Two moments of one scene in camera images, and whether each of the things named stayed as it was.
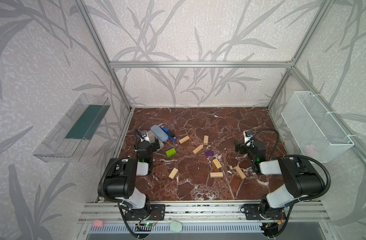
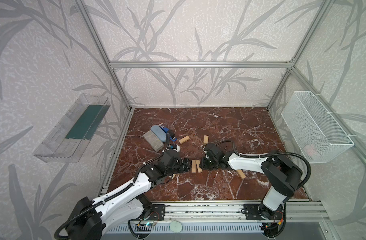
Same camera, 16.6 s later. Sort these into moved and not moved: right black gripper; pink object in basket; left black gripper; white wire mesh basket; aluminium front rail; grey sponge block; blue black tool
Moved: left black gripper; right black gripper
Not moved: white wire mesh basket; pink object in basket; aluminium front rail; blue black tool; grey sponge block
